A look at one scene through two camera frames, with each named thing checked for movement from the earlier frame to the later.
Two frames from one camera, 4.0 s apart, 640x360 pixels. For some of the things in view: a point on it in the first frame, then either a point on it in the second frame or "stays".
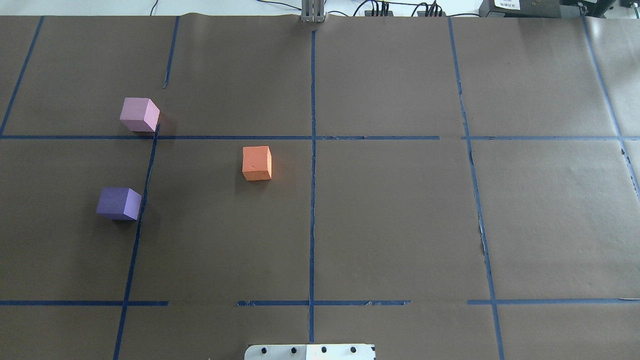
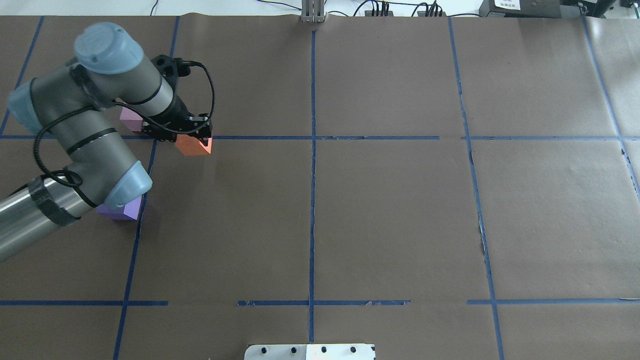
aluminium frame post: [313, 11] stays
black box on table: [598, 9] stays
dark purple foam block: [120, 203] stays
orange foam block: [257, 163] to [190, 146]
